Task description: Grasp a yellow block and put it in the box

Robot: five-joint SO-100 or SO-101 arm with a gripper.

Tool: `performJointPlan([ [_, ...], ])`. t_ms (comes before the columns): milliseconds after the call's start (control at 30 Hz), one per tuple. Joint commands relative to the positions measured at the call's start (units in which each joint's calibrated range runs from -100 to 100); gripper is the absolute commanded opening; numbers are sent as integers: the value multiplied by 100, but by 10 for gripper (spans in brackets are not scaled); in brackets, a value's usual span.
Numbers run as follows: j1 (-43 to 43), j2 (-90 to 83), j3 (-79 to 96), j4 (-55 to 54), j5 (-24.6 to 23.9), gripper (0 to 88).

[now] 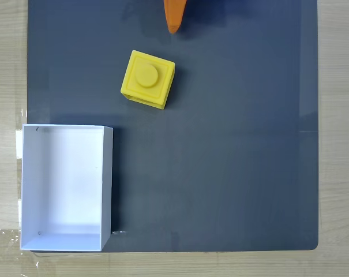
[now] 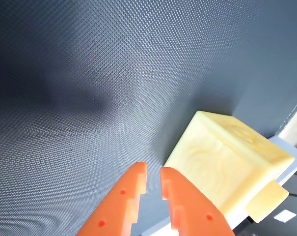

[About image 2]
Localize pale yellow block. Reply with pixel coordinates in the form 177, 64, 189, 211
162, 110, 296, 224

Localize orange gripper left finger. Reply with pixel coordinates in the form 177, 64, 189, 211
76, 161, 148, 236

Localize dark grey textured mat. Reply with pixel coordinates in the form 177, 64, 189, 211
0, 0, 297, 236

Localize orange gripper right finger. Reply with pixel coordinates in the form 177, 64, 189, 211
160, 167, 236, 236

